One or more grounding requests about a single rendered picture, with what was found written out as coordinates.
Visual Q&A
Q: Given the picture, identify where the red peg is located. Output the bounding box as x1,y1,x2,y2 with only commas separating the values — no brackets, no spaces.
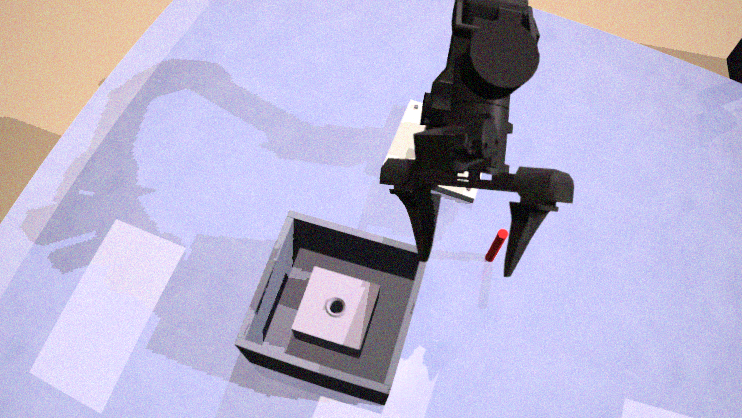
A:
485,229,508,262

